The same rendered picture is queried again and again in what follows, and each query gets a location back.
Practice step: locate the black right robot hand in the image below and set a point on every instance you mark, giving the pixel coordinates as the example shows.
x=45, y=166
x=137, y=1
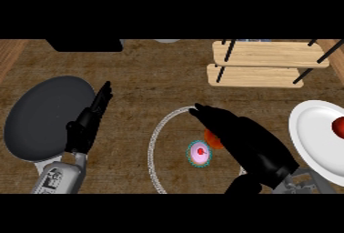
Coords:
x=252, y=142

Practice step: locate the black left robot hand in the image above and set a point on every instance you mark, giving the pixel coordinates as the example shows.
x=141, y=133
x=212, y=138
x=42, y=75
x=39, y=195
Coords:
x=88, y=121

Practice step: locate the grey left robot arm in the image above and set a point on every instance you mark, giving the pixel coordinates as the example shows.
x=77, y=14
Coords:
x=61, y=176

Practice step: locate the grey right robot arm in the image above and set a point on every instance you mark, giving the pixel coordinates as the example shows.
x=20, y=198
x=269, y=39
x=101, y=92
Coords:
x=302, y=182

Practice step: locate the pink cupcake with cherry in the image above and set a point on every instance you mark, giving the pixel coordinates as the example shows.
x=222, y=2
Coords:
x=199, y=153

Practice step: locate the round brown placemat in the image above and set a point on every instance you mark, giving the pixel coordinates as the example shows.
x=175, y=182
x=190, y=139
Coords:
x=172, y=136

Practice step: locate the wooden tiered shelf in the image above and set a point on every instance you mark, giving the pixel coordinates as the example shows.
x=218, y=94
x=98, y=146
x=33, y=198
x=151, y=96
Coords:
x=265, y=63

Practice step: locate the orange fruit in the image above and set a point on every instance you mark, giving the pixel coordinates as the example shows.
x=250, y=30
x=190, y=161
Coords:
x=212, y=140

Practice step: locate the dark grey frying pan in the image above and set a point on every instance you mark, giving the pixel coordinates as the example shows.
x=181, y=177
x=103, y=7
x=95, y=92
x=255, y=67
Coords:
x=48, y=119

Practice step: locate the white plate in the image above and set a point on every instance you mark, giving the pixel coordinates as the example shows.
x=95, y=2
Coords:
x=317, y=141

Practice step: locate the red apple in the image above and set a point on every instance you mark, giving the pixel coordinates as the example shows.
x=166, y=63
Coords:
x=339, y=127

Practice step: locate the black appliance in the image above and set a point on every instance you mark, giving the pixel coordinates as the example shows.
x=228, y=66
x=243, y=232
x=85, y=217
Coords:
x=85, y=45

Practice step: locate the grey round object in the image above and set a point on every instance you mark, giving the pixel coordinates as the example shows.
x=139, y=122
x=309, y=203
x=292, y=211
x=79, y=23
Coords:
x=168, y=40

